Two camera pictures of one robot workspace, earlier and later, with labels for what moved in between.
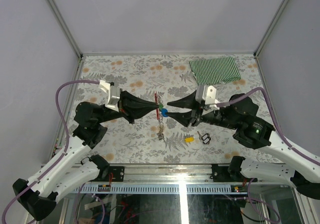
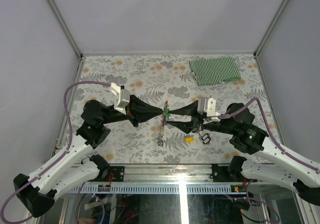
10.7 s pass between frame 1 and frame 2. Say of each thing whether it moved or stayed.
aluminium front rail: stayed
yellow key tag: stayed
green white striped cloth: stayed
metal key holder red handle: moved
